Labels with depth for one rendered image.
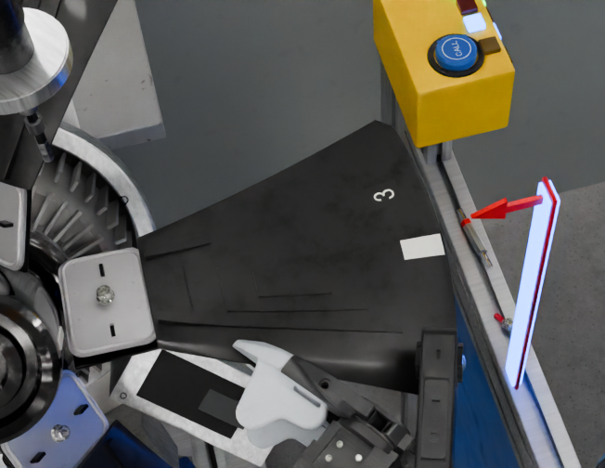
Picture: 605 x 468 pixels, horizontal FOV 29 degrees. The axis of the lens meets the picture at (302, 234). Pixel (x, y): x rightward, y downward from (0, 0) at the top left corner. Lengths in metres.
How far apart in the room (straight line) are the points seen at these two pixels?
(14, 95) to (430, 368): 0.34
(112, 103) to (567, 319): 1.10
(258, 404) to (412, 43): 0.48
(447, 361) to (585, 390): 1.37
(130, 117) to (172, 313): 0.58
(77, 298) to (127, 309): 0.04
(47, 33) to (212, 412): 0.45
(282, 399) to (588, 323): 1.47
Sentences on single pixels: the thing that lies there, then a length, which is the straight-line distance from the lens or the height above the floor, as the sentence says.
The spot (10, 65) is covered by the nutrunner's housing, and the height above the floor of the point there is 1.47.
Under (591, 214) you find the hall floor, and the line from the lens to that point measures 2.37.
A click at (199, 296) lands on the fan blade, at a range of 0.87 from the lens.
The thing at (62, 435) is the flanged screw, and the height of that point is 1.12.
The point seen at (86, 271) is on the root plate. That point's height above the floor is 1.19.
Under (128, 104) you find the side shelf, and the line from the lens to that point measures 1.43.
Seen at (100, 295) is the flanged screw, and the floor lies 1.20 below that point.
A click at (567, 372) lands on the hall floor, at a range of 2.18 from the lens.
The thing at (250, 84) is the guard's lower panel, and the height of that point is 0.57.
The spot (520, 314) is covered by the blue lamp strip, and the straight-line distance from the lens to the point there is 1.08.
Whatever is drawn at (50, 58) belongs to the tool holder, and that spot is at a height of 1.46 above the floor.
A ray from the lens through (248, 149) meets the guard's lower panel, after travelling 1.92.
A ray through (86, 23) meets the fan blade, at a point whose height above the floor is 1.38.
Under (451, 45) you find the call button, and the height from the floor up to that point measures 1.08.
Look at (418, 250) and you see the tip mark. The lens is 0.90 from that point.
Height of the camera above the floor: 1.93
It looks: 57 degrees down
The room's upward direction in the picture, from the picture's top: 7 degrees counter-clockwise
